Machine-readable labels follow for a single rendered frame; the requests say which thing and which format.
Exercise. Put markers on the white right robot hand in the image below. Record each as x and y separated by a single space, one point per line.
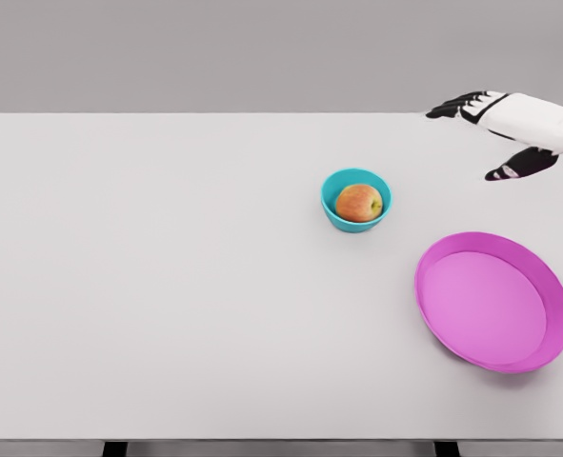
524 119

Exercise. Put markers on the blue bowl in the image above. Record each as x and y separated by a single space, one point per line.
343 216

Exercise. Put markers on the red-yellow apple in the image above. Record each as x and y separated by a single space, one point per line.
358 203

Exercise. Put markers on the pink plate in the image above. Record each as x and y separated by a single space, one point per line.
486 304

